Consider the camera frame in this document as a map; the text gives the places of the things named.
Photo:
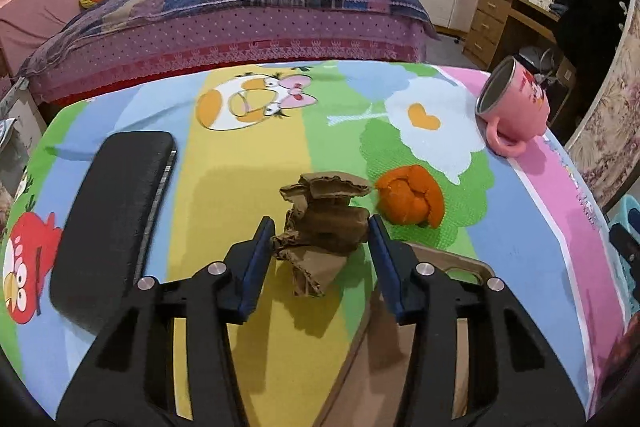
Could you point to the turquoise plastic basket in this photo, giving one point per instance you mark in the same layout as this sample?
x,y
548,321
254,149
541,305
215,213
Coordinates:
x,y
628,215

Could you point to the colourful cartoon bed sheet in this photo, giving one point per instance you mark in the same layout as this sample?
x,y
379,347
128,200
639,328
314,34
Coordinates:
x,y
244,132

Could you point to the black phone case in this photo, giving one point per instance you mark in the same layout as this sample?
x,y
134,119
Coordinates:
x,y
107,234

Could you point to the brown phone case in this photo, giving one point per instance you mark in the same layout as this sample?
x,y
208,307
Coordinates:
x,y
368,389

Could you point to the pink pig mug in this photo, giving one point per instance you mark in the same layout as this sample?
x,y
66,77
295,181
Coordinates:
x,y
514,108

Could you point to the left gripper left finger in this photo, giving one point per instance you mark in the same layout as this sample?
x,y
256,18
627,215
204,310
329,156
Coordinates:
x,y
126,377

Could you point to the wooden desk with drawers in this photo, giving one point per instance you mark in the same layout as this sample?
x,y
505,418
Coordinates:
x,y
519,28

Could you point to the floral beige curtain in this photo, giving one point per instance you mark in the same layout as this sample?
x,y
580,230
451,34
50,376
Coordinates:
x,y
605,146

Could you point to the bed with purple cover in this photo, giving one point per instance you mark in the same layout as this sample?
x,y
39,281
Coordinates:
x,y
27,24

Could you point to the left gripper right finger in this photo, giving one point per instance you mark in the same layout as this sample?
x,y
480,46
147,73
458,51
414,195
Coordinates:
x,y
477,357

